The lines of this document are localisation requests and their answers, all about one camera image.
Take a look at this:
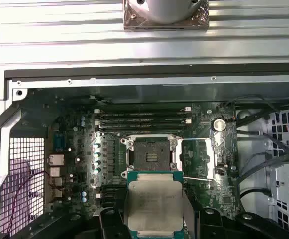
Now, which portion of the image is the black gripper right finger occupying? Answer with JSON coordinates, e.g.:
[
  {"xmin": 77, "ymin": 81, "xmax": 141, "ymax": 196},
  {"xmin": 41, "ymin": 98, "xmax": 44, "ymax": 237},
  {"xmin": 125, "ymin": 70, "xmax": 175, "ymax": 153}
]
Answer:
[{"xmin": 183, "ymin": 191, "xmax": 289, "ymax": 239}]

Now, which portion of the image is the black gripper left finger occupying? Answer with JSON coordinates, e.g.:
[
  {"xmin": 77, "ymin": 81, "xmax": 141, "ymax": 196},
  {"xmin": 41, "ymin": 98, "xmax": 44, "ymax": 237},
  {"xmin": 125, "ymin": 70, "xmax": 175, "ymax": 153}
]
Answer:
[{"xmin": 31, "ymin": 190, "xmax": 132, "ymax": 239}]

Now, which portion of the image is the silver topped CPU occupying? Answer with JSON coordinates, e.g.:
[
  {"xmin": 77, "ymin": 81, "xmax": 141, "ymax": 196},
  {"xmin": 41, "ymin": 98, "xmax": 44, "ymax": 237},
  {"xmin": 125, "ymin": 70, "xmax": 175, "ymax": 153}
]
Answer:
[{"xmin": 123, "ymin": 170, "xmax": 185, "ymax": 239}]

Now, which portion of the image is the RAM slot with white clips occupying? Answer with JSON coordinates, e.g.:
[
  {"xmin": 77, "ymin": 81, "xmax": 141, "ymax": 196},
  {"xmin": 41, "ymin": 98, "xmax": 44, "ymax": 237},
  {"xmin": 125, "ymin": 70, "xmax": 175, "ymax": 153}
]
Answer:
[
  {"xmin": 94, "ymin": 106, "xmax": 193, "ymax": 113},
  {"xmin": 94, "ymin": 119, "xmax": 193, "ymax": 125},
  {"xmin": 96, "ymin": 192, "xmax": 128, "ymax": 200}
]

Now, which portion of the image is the RAM slot with black clips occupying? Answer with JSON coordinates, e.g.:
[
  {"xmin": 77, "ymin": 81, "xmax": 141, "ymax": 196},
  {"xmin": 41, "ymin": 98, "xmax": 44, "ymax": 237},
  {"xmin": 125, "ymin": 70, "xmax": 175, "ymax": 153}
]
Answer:
[
  {"xmin": 100, "ymin": 184, "xmax": 128, "ymax": 192},
  {"xmin": 98, "ymin": 125, "xmax": 191, "ymax": 132},
  {"xmin": 96, "ymin": 113, "xmax": 192, "ymax": 119}
]

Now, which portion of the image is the CPU socket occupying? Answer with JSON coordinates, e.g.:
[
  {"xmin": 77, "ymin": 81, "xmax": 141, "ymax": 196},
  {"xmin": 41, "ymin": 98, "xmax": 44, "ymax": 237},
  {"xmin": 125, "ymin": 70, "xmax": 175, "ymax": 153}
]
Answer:
[{"xmin": 120, "ymin": 134, "xmax": 185, "ymax": 175}]

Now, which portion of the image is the green motherboard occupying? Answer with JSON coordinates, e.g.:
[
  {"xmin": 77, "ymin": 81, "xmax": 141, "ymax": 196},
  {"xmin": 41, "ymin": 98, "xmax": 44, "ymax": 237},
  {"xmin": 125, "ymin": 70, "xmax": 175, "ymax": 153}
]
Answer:
[{"xmin": 47, "ymin": 101, "xmax": 242, "ymax": 222}]

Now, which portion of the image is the perforated metal drive cage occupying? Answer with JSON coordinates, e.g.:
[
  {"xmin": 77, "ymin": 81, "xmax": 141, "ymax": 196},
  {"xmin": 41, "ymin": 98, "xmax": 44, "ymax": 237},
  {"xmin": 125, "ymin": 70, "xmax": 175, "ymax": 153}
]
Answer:
[{"xmin": 263, "ymin": 106, "xmax": 289, "ymax": 239}]

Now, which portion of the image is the silver coin cell battery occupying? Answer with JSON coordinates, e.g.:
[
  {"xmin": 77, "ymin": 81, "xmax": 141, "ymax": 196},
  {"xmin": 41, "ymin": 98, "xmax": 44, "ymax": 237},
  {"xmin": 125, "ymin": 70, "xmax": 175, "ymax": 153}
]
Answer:
[{"xmin": 211, "ymin": 118, "xmax": 226, "ymax": 132}]

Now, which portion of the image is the black and silver PC case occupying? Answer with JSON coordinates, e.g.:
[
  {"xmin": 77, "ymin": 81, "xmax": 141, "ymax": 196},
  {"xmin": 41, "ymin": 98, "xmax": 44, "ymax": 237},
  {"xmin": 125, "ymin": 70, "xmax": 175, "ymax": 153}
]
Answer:
[{"xmin": 0, "ymin": 63, "xmax": 289, "ymax": 239}]

